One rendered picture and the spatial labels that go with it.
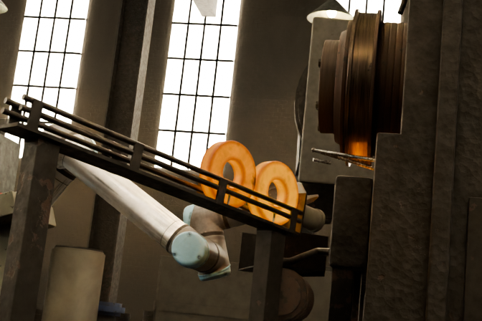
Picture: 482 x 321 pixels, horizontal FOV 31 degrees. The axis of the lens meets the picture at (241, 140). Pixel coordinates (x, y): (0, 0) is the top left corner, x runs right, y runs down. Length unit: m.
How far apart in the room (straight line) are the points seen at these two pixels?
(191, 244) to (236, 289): 2.68
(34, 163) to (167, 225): 0.75
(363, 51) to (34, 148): 1.10
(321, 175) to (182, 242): 2.97
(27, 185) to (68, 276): 0.37
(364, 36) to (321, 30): 2.95
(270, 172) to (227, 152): 0.15
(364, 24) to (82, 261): 1.07
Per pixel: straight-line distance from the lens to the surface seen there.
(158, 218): 2.36
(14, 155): 6.38
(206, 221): 2.45
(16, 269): 1.66
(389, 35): 2.54
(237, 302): 4.96
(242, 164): 2.03
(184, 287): 5.01
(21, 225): 1.67
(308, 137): 5.25
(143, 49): 9.86
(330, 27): 5.45
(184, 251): 2.30
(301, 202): 2.16
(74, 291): 1.98
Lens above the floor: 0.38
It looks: 12 degrees up
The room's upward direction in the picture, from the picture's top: 6 degrees clockwise
